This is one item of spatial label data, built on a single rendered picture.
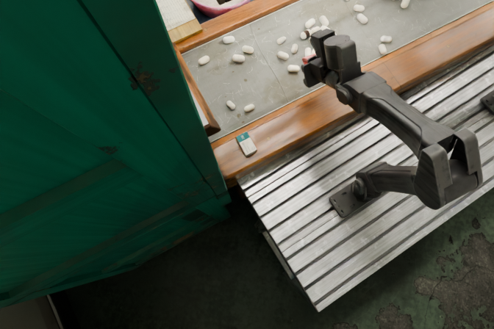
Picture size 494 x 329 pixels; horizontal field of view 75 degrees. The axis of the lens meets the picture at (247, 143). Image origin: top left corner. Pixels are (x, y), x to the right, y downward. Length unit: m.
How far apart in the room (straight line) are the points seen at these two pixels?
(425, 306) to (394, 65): 1.17
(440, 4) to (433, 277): 1.20
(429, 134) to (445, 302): 1.33
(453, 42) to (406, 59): 0.16
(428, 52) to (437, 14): 0.17
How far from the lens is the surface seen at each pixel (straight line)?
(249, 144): 0.87
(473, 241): 1.96
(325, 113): 0.95
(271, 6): 1.11
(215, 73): 1.01
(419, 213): 1.08
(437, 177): 0.62
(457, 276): 1.91
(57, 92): 0.21
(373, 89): 0.71
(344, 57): 0.74
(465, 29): 1.26
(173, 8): 1.11
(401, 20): 1.21
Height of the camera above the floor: 1.62
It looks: 74 degrees down
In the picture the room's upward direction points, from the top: 1 degrees clockwise
